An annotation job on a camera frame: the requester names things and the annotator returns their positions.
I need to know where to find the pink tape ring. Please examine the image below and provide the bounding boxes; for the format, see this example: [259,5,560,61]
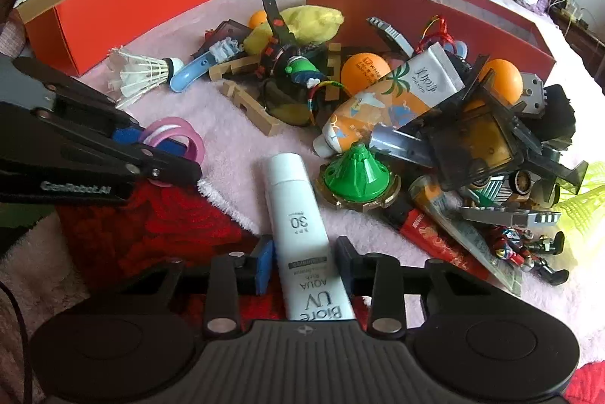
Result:
[139,115,206,188]

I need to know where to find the white sunscreen tube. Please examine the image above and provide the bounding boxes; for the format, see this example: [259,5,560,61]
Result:
[264,153,356,322]

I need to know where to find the white feather shuttlecock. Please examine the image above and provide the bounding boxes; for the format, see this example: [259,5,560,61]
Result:
[108,47,185,110]

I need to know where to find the red toothpaste tube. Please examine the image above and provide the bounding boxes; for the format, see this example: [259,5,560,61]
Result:
[383,197,490,281]

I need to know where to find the light blue curved track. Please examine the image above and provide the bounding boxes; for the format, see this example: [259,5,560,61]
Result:
[169,37,243,93]

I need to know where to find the green spinning top toy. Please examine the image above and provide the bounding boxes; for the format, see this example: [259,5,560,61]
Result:
[315,142,401,213]

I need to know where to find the wooden puzzle block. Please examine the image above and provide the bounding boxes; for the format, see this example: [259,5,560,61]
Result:
[220,80,283,137]

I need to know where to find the orange-red cardboard box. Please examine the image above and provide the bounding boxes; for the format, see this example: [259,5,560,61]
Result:
[14,0,209,77]

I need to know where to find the action figure toy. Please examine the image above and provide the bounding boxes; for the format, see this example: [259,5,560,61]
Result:
[487,227,569,286]

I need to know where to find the dark transparent square box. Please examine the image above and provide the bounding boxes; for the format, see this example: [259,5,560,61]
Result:
[192,19,251,59]

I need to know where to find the smoky transparent box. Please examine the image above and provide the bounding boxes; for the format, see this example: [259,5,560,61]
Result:
[422,54,588,194]

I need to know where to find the orange white cream tube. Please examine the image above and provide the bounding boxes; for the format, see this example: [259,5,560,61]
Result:
[313,44,464,158]

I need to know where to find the green small toy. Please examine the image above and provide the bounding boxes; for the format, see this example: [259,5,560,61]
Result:
[285,56,324,89]

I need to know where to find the orange printed ping pong ball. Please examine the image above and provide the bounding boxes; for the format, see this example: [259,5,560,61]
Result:
[340,53,391,95]

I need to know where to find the yellow plush toy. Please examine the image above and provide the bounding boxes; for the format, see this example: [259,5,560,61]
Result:
[243,5,344,56]

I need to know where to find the neon yellow shuttlecock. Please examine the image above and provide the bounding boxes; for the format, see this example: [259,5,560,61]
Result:
[555,162,604,259]

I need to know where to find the orange ball right side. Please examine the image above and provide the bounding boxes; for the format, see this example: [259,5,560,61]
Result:
[479,59,524,105]

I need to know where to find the dark red open box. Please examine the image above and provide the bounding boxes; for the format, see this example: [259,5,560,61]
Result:
[307,0,555,80]

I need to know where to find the red cord bracelet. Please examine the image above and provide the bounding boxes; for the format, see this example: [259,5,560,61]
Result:
[415,14,456,55]

